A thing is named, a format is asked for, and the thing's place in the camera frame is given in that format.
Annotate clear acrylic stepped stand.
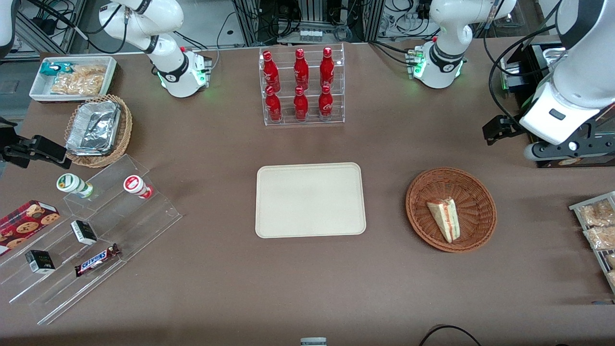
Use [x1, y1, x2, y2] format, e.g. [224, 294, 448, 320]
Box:
[0, 154, 184, 326]

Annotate Snickers chocolate bar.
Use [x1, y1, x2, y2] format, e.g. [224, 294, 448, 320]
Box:
[74, 243, 121, 277]

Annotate wrapped triangle sandwich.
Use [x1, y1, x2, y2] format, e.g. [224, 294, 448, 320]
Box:
[426, 198, 461, 244]

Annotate grey metal tray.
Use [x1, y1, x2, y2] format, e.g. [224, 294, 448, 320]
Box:
[569, 191, 615, 295]

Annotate small black box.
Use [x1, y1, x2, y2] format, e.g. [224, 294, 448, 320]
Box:
[70, 220, 98, 246]
[25, 249, 56, 275]

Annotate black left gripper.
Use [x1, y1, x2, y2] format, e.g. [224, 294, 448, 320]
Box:
[482, 103, 615, 159]

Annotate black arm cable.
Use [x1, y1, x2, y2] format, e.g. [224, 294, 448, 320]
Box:
[483, 0, 570, 137]

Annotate red tartan cookie box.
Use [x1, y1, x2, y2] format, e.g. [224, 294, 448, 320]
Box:
[0, 200, 61, 256]

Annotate black table cable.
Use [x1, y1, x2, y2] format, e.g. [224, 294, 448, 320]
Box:
[418, 325, 482, 346]

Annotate beige plastic tray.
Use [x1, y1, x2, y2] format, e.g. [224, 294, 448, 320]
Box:
[255, 162, 367, 239]

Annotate aluminium frame rack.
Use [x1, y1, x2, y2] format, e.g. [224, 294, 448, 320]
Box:
[231, 0, 386, 47]

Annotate clear acrylic bottle rack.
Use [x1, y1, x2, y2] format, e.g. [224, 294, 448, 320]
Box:
[259, 43, 346, 127]

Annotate clear bag of crackers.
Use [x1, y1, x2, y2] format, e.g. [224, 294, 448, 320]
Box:
[50, 72, 83, 95]
[72, 64, 108, 96]

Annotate white plastic bin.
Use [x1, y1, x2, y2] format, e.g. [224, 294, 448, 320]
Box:
[29, 56, 118, 103]

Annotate green lid yoghurt cup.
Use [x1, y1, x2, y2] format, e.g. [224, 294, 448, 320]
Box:
[56, 173, 95, 199]

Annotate black metal machine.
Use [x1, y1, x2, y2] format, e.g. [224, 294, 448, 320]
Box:
[500, 41, 570, 97]

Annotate red cola bottle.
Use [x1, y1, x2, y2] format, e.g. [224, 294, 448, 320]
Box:
[318, 85, 334, 120]
[294, 48, 310, 88]
[265, 86, 283, 123]
[262, 50, 281, 90]
[293, 86, 309, 122]
[320, 47, 335, 87]

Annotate teal snack packet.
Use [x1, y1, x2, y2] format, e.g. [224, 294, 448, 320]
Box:
[39, 62, 74, 78]

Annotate red lid yoghurt cup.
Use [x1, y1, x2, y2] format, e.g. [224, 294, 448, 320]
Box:
[123, 175, 154, 200]

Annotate brown wicker basket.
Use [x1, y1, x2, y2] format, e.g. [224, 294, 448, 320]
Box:
[406, 167, 497, 253]

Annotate grey power strip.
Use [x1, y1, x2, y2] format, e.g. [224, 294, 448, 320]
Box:
[297, 27, 324, 43]

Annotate light wicker basket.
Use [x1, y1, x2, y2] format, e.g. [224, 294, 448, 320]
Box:
[64, 94, 133, 168]

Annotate stacked aluminium foil trays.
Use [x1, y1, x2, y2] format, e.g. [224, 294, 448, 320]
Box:
[66, 100, 121, 156]

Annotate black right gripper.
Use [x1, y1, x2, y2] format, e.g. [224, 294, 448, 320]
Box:
[0, 117, 68, 170]

